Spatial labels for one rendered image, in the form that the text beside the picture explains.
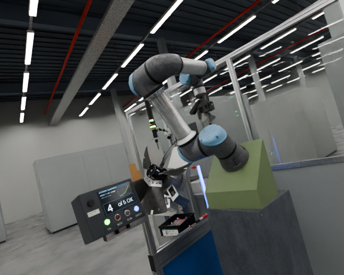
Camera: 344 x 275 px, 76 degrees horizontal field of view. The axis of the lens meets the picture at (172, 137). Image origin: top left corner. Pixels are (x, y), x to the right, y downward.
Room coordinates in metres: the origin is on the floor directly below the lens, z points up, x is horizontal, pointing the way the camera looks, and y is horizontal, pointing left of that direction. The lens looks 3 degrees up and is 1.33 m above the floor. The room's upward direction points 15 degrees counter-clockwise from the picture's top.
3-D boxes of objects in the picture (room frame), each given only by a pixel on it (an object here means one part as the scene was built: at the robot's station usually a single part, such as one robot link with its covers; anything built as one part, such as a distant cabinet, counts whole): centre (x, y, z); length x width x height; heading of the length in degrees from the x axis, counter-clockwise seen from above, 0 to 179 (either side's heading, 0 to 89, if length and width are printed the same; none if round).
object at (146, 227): (1.13, 0.24, 0.96); 0.03 x 0.03 x 0.20; 46
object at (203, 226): (1.44, -0.06, 0.82); 0.90 x 0.04 x 0.08; 136
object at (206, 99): (1.39, -0.25, 1.57); 0.09 x 0.08 x 0.12; 45
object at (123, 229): (1.05, 0.31, 1.04); 0.24 x 0.03 x 0.03; 136
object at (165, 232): (1.50, 0.11, 0.84); 0.22 x 0.17 x 0.07; 150
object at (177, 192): (1.74, 0.07, 0.98); 0.20 x 0.16 x 0.20; 136
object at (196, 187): (2.31, -0.14, 0.91); 0.17 x 0.16 x 0.11; 136
